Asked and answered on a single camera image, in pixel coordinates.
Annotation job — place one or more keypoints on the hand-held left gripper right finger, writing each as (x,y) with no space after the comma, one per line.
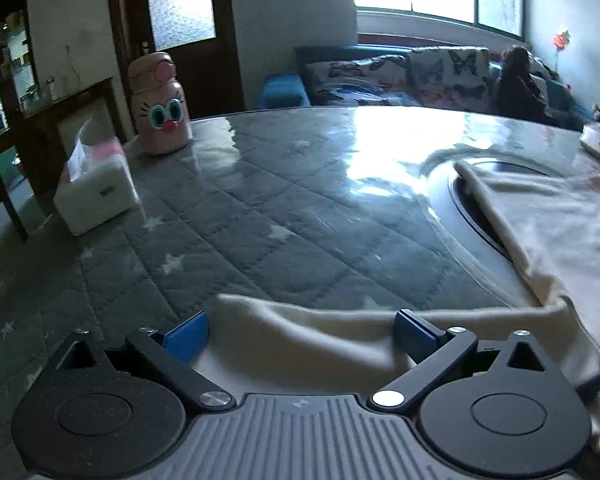
(412,330)

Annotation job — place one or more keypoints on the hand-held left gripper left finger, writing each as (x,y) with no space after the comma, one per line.
(187,332)

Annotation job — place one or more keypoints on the cream fleece garment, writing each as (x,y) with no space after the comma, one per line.
(555,220)

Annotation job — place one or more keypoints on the round black induction cooktop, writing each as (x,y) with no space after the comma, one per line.
(470,195)

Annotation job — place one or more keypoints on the white tissue box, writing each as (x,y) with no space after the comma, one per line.
(100,190)

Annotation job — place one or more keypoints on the grey quilted star table cover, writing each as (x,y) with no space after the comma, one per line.
(280,185)

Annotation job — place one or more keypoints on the pink cartoon-eyed bottle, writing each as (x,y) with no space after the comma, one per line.
(160,110)

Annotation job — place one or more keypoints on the dark wooden cabinet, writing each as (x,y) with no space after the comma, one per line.
(40,125)

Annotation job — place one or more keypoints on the wide butterfly print cushion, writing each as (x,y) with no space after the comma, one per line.
(355,80)

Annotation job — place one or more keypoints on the blue sofa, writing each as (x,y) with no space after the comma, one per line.
(282,92)

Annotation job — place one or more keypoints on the dark wooden door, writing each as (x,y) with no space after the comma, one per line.
(180,65)

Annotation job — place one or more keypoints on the colourful pinwheel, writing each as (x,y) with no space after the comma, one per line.
(562,40)

